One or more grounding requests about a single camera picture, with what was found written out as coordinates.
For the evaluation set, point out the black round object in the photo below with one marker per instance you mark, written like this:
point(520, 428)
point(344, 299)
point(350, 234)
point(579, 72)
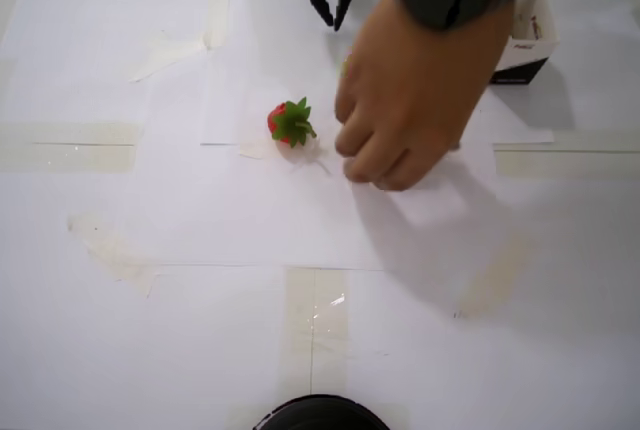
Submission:
point(320, 415)

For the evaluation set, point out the bare human hand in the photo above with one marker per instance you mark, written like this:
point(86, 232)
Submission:
point(420, 95)

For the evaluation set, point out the clear glossy tape strip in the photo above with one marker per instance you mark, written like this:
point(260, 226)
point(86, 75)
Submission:
point(70, 150)
point(317, 305)

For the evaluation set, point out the white paper sheet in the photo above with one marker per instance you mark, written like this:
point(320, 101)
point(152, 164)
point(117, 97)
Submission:
point(260, 25)
point(250, 210)

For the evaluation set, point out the beige masking tape strip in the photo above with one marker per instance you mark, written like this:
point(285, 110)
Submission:
point(565, 162)
point(115, 255)
point(495, 280)
point(165, 57)

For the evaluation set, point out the red toy strawberry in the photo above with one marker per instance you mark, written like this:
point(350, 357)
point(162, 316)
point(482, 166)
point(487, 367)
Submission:
point(292, 122)

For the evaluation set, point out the white and black cardboard box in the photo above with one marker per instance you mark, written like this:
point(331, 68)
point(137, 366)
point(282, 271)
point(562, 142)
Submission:
point(530, 57)

